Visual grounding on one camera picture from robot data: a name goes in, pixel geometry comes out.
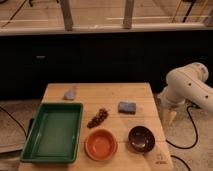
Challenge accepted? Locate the black cable left floor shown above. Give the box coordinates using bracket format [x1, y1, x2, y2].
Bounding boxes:
[0, 106, 28, 139]

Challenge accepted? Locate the grey blue cloth piece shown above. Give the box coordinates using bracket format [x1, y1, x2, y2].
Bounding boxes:
[63, 87, 76, 100]

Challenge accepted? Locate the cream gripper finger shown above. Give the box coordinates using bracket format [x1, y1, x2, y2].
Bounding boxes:
[163, 109, 177, 126]

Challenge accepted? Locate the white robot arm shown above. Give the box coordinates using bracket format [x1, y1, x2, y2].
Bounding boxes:
[158, 62, 213, 126]

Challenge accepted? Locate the bunch of dark grapes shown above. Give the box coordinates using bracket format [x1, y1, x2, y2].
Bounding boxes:
[87, 108, 108, 129]

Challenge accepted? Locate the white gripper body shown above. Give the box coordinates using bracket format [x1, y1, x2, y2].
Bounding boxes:
[158, 87, 185, 108]

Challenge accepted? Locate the blue sponge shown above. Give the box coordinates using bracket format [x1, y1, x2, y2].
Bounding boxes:
[118, 102, 136, 114]

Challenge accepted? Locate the black cable floor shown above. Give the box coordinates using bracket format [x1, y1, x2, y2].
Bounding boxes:
[165, 105, 200, 150]
[0, 106, 28, 139]

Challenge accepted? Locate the dark purple bowl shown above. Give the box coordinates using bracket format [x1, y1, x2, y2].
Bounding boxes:
[128, 126, 155, 153]

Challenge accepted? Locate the green plastic tray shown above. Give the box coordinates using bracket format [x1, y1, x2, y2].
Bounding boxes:
[20, 103, 83, 164]

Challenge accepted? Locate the black cable right floor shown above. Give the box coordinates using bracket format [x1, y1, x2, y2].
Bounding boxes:
[165, 105, 200, 150]

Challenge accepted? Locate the orange bowl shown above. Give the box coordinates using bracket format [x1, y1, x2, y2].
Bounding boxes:
[84, 129, 118, 161]

